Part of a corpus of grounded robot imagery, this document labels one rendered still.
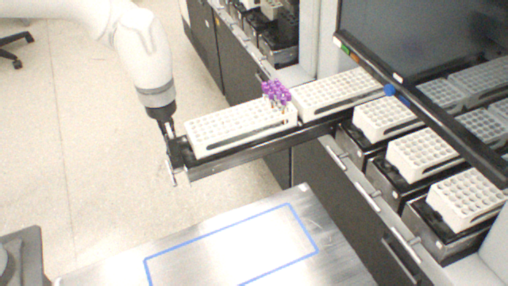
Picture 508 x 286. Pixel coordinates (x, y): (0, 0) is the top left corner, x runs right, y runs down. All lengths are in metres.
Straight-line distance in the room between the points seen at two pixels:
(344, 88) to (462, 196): 0.45
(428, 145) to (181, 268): 0.64
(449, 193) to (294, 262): 0.37
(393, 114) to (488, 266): 0.42
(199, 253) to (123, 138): 1.65
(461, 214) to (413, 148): 0.20
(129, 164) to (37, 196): 0.47
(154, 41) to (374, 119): 0.59
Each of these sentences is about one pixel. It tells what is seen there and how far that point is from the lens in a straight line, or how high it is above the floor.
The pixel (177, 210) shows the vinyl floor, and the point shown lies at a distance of 2.06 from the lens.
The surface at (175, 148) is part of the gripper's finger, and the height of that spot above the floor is 0.87.
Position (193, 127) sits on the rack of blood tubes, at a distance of 1.13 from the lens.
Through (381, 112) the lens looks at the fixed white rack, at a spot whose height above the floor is 0.86.
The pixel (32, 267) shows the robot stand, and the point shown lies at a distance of 1.20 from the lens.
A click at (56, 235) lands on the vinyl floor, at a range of 2.19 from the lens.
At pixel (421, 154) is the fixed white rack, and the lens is 1.07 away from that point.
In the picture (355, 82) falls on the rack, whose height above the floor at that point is 0.86.
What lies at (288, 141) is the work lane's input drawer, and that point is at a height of 0.78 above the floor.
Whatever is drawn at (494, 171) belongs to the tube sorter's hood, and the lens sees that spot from 0.90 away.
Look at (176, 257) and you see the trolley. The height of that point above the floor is 0.82.
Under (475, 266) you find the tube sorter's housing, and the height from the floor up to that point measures 0.73.
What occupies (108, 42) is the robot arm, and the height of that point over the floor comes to 1.12.
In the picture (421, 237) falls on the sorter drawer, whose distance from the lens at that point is 1.05.
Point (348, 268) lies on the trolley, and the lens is 0.90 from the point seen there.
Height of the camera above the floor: 1.60
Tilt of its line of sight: 44 degrees down
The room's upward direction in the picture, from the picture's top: 5 degrees counter-clockwise
